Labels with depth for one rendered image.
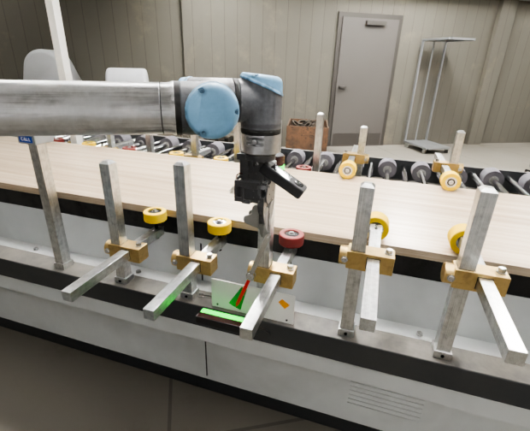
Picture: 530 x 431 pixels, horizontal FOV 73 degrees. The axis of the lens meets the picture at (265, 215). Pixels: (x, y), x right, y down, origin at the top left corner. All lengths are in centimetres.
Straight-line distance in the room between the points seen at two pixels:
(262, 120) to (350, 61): 599
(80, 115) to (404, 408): 140
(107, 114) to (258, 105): 30
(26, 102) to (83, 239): 109
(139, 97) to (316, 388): 128
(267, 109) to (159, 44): 547
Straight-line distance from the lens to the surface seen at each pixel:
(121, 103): 63
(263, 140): 78
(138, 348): 186
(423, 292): 125
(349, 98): 678
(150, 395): 189
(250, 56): 628
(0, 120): 67
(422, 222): 137
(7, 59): 665
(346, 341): 107
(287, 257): 109
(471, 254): 95
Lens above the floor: 140
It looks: 23 degrees down
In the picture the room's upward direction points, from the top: 2 degrees clockwise
